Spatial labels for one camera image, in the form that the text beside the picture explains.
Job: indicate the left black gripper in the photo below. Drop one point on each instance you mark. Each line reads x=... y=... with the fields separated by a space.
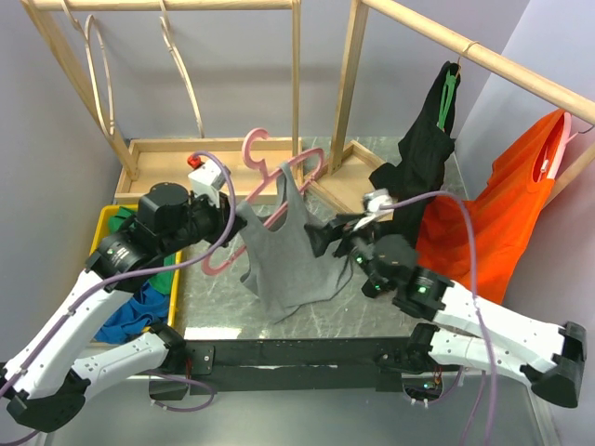
x=221 y=216

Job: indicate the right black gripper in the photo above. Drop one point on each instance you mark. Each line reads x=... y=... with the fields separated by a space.
x=339 y=228

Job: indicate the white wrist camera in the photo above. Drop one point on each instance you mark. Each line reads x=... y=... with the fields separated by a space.
x=206 y=179
x=377 y=204

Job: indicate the wooden clothes rack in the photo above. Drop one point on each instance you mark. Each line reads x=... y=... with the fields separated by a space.
x=147 y=161
x=343 y=180

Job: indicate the green garment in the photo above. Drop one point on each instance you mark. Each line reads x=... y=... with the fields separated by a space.
x=161 y=282

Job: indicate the middle beige wooden hanger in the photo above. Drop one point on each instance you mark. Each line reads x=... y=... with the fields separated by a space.
x=181 y=67

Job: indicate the left wooden clothes rack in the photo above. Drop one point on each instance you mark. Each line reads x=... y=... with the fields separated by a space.
x=147 y=161

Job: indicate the orange garment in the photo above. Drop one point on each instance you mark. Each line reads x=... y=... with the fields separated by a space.
x=503 y=218

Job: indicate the blue garment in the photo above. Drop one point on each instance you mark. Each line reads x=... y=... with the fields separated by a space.
x=144 y=308

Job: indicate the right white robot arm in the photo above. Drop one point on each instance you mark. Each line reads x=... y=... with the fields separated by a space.
x=456 y=327

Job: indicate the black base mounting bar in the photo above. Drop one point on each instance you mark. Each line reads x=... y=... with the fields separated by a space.
x=303 y=364

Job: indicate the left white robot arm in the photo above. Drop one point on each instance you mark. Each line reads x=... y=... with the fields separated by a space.
x=48 y=383

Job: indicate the yellow plastic bin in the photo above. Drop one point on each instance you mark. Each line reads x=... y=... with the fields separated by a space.
x=102 y=230

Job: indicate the green plastic hanger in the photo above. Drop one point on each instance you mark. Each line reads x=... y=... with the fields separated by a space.
x=446 y=113

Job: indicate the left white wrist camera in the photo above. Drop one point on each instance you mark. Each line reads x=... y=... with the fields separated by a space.
x=206 y=179

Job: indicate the right wooden clothes rack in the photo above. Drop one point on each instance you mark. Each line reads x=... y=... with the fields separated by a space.
x=343 y=180

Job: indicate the light pink hanger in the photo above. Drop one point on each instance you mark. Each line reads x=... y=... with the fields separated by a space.
x=549 y=159

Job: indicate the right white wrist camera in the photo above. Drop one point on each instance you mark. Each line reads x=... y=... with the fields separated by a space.
x=377 y=204

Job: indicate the grey tank top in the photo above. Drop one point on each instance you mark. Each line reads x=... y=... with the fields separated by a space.
x=283 y=273

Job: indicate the pink plastic hanger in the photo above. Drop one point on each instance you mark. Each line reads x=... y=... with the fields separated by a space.
x=267 y=177

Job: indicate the black garment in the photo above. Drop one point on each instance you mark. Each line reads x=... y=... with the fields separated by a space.
x=424 y=150

